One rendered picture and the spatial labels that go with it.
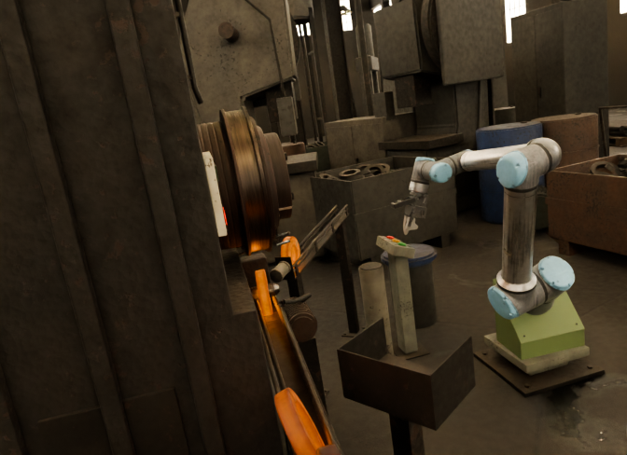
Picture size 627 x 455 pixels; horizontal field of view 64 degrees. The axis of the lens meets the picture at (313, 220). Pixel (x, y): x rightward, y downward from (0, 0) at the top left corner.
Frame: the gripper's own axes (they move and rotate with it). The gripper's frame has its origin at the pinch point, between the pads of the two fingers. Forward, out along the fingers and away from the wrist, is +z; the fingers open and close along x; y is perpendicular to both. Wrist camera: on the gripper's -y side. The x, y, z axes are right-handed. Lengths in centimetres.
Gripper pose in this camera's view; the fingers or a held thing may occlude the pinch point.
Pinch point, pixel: (404, 231)
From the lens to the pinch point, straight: 245.8
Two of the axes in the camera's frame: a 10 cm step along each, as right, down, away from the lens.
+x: -2.2, -1.8, 9.6
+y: 9.6, 1.5, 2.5
